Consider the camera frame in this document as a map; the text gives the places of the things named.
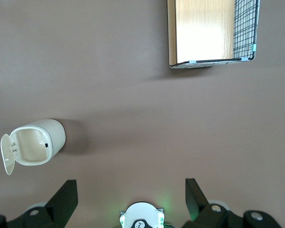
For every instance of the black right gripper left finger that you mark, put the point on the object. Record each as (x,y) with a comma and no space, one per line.
(59,206)

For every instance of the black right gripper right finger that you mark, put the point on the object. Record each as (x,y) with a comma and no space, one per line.
(197,209)

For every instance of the white trash can body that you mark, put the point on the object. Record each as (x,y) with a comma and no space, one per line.
(58,135)

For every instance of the white trash can lid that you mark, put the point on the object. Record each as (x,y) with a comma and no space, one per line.
(7,154)

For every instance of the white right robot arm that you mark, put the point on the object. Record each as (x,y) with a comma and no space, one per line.
(142,213)

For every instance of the brown table cloth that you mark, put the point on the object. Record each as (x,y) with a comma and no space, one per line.
(133,99)

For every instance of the wooden shelf box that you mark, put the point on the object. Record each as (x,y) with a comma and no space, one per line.
(204,31)

